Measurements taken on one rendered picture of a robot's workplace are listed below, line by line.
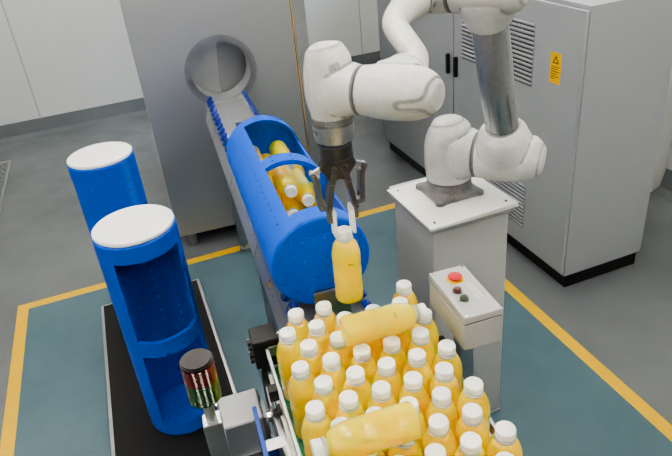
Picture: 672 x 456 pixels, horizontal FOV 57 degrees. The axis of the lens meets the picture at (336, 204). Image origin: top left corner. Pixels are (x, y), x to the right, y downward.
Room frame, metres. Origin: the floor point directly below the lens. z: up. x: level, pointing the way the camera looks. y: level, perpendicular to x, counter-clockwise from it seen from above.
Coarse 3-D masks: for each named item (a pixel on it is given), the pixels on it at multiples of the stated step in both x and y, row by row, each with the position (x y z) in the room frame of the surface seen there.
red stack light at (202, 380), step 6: (210, 366) 0.89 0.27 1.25; (198, 372) 0.87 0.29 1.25; (204, 372) 0.87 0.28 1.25; (210, 372) 0.88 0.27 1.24; (216, 372) 0.90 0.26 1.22; (186, 378) 0.87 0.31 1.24; (192, 378) 0.87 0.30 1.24; (198, 378) 0.87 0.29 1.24; (204, 378) 0.87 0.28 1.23; (210, 378) 0.88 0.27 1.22; (186, 384) 0.88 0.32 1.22; (192, 384) 0.87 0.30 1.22; (198, 384) 0.87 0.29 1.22; (204, 384) 0.87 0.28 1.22; (210, 384) 0.88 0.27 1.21
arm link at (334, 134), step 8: (312, 120) 1.23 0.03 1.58; (344, 120) 1.21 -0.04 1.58; (352, 120) 1.23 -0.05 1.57; (320, 128) 1.21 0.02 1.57; (328, 128) 1.20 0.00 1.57; (336, 128) 1.20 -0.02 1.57; (344, 128) 1.21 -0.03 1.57; (352, 128) 1.23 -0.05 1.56; (320, 136) 1.21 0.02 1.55; (328, 136) 1.20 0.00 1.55; (336, 136) 1.20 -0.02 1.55; (344, 136) 1.21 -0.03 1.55; (352, 136) 1.22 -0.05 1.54; (320, 144) 1.22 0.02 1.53; (328, 144) 1.20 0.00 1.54; (336, 144) 1.20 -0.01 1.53
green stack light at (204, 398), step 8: (216, 384) 0.89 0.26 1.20; (192, 392) 0.87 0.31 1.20; (200, 392) 0.87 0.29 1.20; (208, 392) 0.87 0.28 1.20; (216, 392) 0.88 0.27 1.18; (192, 400) 0.87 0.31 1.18; (200, 400) 0.87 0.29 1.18; (208, 400) 0.87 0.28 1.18; (216, 400) 0.88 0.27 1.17; (200, 408) 0.87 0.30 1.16
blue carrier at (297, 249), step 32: (256, 128) 2.26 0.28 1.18; (288, 128) 2.24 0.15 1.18; (256, 160) 1.89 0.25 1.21; (288, 160) 1.83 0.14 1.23; (256, 192) 1.72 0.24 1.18; (256, 224) 1.62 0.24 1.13; (288, 224) 1.44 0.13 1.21; (320, 224) 1.43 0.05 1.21; (288, 256) 1.41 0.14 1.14; (320, 256) 1.43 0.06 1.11; (288, 288) 1.40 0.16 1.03; (320, 288) 1.43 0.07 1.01
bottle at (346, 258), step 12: (336, 240) 1.25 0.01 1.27; (348, 240) 1.23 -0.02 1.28; (336, 252) 1.23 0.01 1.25; (348, 252) 1.22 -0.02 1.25; (336, 264) 1.23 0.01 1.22; (348, 264) 1.22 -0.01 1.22; (360, 264) 1.24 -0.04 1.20; (336, 276) 1.23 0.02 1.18; (348, 276) 1.22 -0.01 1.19; (360, 276) 1.23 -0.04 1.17; (336, 288) 1.24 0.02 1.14; (348, 288) 1.22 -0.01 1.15; (360, 288) 1.23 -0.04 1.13; (348, 300) 1.22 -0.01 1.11
